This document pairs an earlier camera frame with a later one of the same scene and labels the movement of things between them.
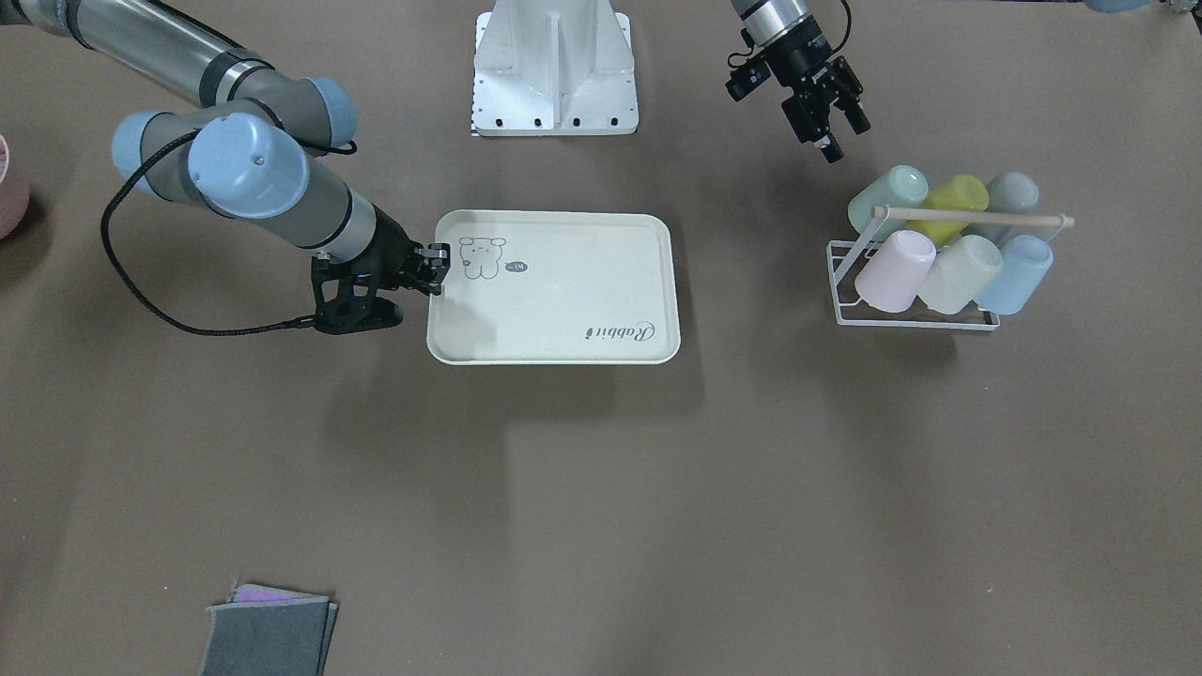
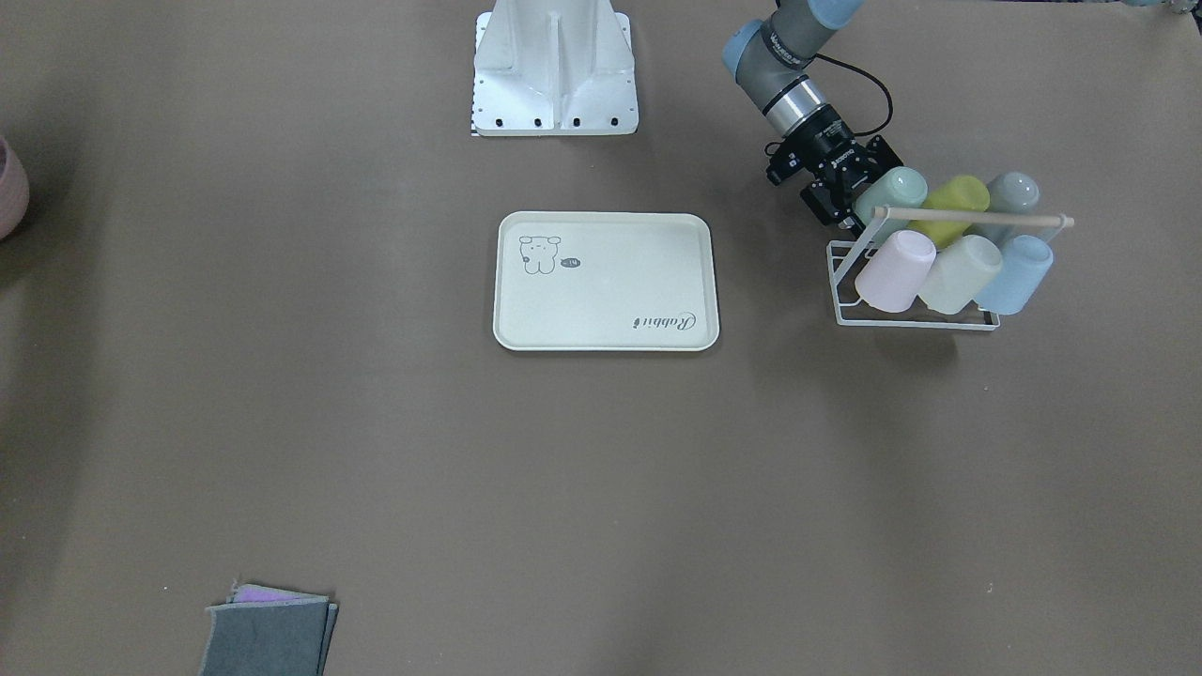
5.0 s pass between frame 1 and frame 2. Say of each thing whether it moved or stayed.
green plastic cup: stayed
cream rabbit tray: moved
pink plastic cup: stayed
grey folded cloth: stayed
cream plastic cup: stayed
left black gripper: moved
